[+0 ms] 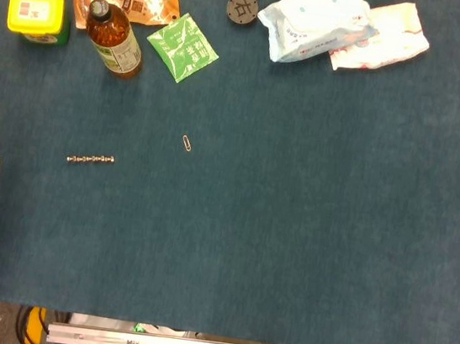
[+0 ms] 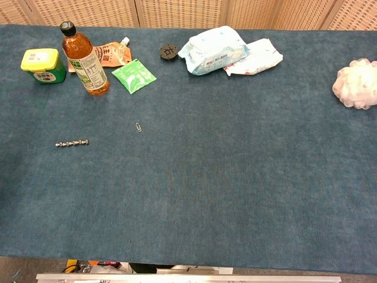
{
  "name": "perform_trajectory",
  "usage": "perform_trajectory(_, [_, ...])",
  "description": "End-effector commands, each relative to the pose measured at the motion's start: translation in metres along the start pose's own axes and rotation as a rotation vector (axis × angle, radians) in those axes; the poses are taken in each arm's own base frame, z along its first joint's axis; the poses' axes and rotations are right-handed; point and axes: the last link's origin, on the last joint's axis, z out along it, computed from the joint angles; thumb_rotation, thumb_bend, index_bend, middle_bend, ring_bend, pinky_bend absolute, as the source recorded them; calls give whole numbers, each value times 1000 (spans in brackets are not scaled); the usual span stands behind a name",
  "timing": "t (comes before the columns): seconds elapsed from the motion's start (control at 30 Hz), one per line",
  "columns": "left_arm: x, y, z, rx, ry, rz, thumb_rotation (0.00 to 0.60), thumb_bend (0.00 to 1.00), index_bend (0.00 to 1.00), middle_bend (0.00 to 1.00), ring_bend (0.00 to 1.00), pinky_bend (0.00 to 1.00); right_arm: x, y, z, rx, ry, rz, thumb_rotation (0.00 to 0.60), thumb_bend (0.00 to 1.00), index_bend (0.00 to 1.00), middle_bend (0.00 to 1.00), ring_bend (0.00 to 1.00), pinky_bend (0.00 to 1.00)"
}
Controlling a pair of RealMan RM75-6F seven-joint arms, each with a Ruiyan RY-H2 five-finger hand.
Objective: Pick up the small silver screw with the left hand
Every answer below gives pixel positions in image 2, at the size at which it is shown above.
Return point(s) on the blue table cloth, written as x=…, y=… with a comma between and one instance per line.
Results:
x=188, y=165

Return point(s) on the silver paper clip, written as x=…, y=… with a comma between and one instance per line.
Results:
x=138, y=127

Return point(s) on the green sachet packet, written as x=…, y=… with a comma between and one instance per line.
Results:
x=134, y=76

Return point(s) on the black round disc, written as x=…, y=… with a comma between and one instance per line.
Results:
x=168, y=52

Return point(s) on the blue wet wipes pack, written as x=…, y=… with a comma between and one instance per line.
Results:
x=213, y=51

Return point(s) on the white tissue pack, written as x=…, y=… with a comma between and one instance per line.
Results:
x=256, y=60

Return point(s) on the orange spout pouch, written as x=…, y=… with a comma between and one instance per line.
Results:
x=110, y=54

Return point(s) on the amber tea bottle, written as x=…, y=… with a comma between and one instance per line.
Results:
x=86, y=65

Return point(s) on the woven folding screen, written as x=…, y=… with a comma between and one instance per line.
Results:
x=188, y=12

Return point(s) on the clutter under table edge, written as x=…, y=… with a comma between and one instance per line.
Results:
x=94, y=266

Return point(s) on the green jar with yellow lid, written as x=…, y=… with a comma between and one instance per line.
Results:
x=42, y=66

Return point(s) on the pink bath loofah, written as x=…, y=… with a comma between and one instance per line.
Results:
x=356, y=84

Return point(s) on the aluminium frame rail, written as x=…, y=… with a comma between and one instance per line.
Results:
x=188, y=278

